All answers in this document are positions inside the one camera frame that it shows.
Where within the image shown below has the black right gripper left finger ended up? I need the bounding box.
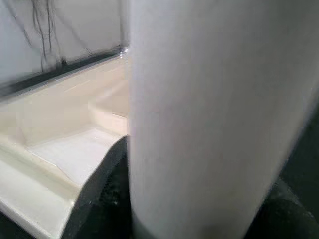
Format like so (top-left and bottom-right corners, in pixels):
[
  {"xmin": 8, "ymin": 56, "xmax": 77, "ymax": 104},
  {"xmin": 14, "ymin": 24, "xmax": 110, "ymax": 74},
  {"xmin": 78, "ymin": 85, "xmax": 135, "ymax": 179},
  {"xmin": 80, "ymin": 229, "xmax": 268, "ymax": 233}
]
[{"xmin": 62, "ymin": 135, "xmax": 133, "ymax": 239}]

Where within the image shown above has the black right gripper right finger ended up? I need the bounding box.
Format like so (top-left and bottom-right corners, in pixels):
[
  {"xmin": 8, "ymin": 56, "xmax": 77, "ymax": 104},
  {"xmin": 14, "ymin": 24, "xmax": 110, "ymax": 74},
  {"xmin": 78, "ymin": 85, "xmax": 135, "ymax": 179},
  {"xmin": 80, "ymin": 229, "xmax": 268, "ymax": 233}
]
[{"xmin": 244, "ymin": 179, "xmax": 319, "ymax": 239}]

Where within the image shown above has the white plastic table leg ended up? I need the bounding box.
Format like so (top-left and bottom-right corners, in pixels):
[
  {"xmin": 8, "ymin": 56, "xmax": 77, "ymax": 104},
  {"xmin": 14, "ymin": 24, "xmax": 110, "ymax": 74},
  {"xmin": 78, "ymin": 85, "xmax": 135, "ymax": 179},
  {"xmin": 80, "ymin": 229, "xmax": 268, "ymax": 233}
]
[{"xmin": 127, "ymin": 0, "xmax": 319, "ymax": 239}]

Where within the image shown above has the white plastic children table top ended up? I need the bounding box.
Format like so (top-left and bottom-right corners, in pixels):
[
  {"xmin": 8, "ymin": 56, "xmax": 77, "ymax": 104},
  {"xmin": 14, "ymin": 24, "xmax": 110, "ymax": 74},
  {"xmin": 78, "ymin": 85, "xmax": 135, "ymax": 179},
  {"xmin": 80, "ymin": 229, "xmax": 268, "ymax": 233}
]
[{"xmin": 0, "ymin": 53, "xmax": 132, "ymax": 239}]

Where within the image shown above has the black tablecloth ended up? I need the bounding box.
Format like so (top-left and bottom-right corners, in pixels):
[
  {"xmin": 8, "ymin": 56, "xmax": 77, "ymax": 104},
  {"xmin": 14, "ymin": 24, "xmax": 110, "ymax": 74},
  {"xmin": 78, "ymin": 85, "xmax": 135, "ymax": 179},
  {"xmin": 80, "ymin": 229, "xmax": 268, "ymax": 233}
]
[{"xmin": 0, "ymin": 46, "xmax": 319, "ymax": 239}]

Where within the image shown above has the looped black wall cable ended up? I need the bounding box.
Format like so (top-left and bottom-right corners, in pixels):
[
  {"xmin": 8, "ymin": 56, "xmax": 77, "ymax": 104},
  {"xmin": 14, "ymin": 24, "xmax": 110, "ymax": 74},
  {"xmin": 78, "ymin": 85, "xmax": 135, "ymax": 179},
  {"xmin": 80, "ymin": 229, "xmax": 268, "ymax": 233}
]
[{"xmin": 22, "ymin": 0, "xmax": 65, "ymax": 70}]

